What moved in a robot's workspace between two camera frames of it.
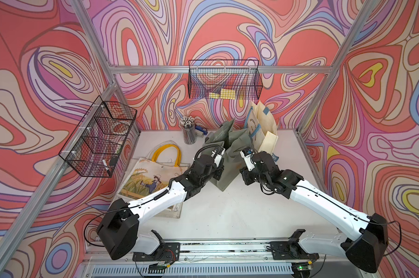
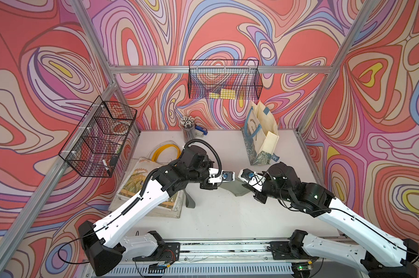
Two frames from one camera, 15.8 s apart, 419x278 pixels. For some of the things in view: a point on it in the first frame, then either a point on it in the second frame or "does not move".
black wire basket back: [224, 79] does not move
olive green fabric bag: [234, 142] to [237, 186]
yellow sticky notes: [230, 94] does not move
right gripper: [245, 172] to [258, 195]
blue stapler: [201, 129] does not move
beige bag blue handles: [261, 121] does not move
